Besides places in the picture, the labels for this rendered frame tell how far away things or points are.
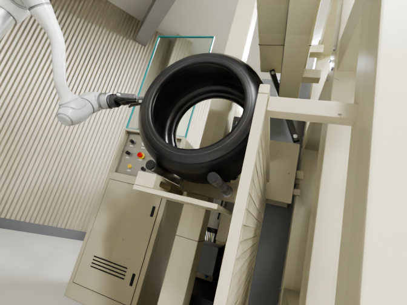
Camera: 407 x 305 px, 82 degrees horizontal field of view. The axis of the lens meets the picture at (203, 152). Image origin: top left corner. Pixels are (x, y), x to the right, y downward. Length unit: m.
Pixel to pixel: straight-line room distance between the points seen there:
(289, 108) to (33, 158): 3.63
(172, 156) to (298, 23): 0.73
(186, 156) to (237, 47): 0.96
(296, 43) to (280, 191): 0.66
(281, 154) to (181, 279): 0.79
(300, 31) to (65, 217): 3.53
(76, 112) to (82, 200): 2.65
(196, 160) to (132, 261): 1.05
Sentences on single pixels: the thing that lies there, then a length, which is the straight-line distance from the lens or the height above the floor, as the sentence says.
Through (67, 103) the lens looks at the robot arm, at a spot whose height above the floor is 1.10.
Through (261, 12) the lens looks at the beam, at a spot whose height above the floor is 1.64.
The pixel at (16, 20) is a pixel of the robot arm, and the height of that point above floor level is 1.42.
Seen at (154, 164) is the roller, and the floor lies 0.90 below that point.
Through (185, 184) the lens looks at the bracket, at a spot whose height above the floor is 0.89.
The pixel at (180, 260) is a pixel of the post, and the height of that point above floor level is 0.51.
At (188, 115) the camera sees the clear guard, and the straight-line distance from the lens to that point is 1.88.
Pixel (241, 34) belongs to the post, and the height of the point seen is 1.93.
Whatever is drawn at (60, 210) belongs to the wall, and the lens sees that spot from 3.86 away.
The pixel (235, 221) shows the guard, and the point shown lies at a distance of 0.38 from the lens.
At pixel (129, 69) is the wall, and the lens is 4.33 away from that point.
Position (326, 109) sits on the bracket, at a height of 0.97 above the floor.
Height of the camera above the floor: 0.75
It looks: 14 degrees up
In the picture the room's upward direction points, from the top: 15 degrees clockwise
